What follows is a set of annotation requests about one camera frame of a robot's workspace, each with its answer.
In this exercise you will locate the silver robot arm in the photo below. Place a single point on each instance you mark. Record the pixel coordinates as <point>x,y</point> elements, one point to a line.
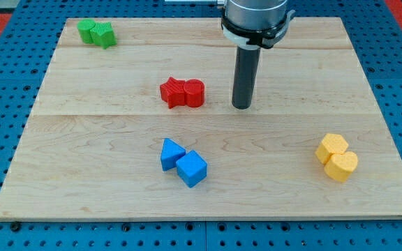
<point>250,24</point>

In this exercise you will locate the blue cube block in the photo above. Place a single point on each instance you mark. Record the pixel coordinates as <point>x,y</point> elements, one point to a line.
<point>191,168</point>

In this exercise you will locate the red cylinder block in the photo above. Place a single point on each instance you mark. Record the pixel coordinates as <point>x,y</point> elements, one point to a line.
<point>194,92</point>

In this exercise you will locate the blue triangle block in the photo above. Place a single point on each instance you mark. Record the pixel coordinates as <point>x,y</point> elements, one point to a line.
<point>171,152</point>

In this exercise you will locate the red star block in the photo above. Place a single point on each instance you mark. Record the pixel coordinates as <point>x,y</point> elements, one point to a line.
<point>172,92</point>

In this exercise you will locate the wooden board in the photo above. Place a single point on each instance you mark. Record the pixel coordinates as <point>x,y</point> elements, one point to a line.
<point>91,147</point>

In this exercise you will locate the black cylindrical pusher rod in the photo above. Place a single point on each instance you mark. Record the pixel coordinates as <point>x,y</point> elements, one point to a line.
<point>245,72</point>

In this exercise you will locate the yellow hexagon block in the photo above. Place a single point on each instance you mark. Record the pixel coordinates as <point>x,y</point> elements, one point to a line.
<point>329,145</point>

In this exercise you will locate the green star block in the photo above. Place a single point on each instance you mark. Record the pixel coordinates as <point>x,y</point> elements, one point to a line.
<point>103,35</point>

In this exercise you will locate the yellow heart block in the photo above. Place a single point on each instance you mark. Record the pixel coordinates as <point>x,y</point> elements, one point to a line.
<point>340,166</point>

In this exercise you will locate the green cylinder block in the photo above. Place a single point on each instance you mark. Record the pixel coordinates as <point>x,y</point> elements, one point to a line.
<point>84,28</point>

